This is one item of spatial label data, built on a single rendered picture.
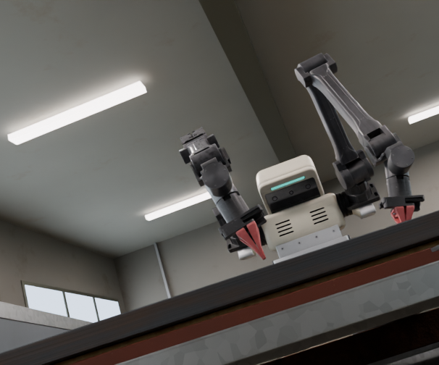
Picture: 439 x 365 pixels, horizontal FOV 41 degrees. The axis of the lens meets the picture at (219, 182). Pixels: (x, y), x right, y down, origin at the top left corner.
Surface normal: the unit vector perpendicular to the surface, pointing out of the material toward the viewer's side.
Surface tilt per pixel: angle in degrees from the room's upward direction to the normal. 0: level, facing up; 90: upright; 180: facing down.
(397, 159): 90
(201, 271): 90
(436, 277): 90
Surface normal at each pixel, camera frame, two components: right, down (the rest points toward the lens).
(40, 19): 0.29, 0.90
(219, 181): -0.14, -0.32
